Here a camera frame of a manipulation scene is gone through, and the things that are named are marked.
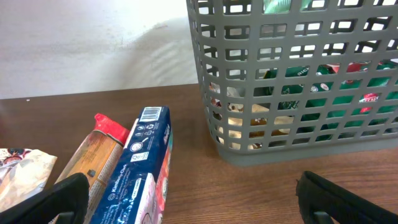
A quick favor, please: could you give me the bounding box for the blue tissue box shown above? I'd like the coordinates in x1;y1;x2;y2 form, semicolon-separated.
90;106;173;224

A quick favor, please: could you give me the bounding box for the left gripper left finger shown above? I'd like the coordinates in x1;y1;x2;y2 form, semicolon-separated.
1;173;89;224

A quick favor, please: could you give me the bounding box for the mint green snack packet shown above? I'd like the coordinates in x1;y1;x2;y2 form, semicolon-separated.
263;0;298;14

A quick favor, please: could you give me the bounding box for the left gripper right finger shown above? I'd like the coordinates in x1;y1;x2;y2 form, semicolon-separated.
296;171;397;224

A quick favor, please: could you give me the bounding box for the orange spaghetti packet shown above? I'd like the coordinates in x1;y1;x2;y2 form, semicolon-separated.
57;113;129;224

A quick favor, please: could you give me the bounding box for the grey plastic shopping basket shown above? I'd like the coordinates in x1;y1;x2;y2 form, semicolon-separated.
186;0;397;166

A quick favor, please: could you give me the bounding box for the green coffee sachet bag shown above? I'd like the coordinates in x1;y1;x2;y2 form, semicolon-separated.
254;59;397;144

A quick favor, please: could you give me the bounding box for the beige snack bag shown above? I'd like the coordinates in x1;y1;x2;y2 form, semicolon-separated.
208;82;295;150
1;148;57;212

